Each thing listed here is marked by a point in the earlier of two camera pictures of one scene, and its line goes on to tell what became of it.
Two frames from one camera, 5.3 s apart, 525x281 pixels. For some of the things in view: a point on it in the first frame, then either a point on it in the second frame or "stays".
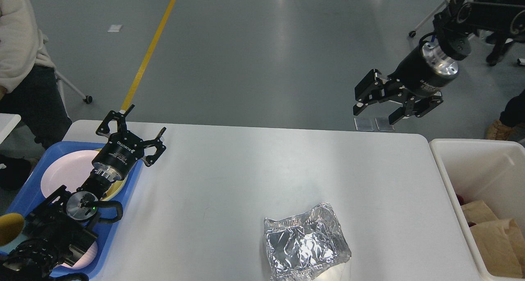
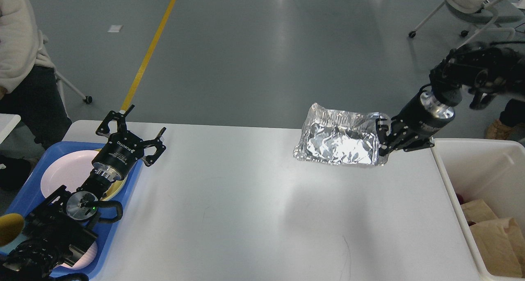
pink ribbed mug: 87,259 stays
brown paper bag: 502,243 stays
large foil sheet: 299,247 → 338,137
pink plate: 72,169 stays
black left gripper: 119,155 stays
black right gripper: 423,71 → 421,118
